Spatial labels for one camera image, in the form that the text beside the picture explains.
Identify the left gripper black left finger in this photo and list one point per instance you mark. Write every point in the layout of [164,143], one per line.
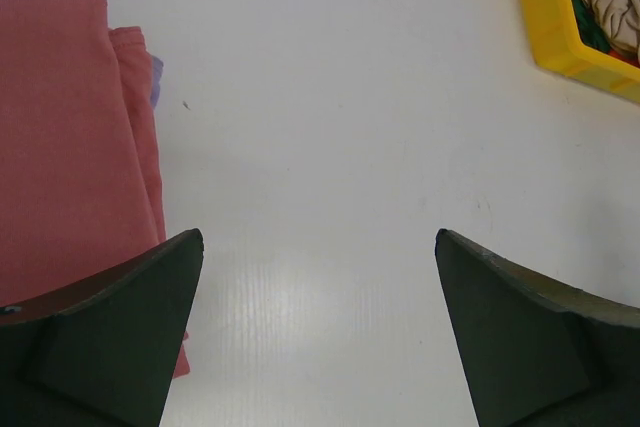
[103,350]

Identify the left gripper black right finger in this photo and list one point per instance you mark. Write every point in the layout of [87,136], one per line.
[536,351]

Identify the folded purple t-shirt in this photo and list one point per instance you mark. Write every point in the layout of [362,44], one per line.
[157,73]

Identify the orange t-shirt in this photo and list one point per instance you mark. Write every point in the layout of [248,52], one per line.
[629,56]

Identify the green t-shirt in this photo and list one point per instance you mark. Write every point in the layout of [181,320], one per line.
[590,32]

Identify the yellow plastic bin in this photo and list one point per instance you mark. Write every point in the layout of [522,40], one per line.
[556,46]

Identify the folded red t-shirt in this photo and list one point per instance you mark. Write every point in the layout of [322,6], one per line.
[81,189]

